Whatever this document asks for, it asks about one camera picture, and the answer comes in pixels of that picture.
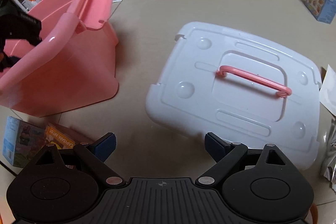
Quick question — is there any silver foil bag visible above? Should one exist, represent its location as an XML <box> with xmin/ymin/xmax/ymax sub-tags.
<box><xmin>320</xmin><ymin>116</ymin><xmax>336</xmax><ymax>189</ymax></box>

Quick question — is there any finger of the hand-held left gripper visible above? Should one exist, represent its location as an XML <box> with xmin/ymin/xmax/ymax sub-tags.
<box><xmin>0</xmin><ymin>56</ymin><xmax>21</xmax><ymax>73</ymax></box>

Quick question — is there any light blue toy box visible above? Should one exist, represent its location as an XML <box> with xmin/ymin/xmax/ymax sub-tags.
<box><xmin>3</xmin><ymin>116</ymin><xmax>46</xmax><ymax>168</ymax></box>

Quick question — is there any pink plastic storage bin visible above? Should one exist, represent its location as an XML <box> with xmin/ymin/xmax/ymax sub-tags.
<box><xmin>0</xmin><ymin>0</ymin><xmax>119</xmax><ymax>117</ymax></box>

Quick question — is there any brown capybara toy box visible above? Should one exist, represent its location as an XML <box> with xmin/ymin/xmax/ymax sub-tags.
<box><xmin>45</xmin><ymin>123</ymin><xmax>101</xmax><ymax>159</ymax></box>

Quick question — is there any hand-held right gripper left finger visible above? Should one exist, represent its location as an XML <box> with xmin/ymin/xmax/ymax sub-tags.
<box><xmin>34</xmin><ymin>133</ymin><xmax>125</xmax><ymax>186</ymax></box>

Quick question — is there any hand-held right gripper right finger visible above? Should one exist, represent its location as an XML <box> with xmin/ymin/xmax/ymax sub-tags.
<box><xmin>196</xmin><ymin>132</ymin><xmax>286</xmax><ymax>185</ymax></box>

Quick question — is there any blue box with yellow print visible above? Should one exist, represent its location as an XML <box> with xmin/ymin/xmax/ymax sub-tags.
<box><xmin>305</xmin><ymin>0</ymin><xmax>336</xmax><ymax>24</ymax></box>

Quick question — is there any white paper sheet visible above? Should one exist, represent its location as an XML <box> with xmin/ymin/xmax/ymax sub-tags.
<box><xmin>319</xmin><ymin>65</ymin><xmax>336</xmax><ymax>117</ymax></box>

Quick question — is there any white lid with pink handle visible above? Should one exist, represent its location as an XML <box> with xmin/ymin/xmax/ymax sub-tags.
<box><xmin>144</xmin><ymin>21</ymin><xmax>323</xmax><ymax>171</ymax></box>

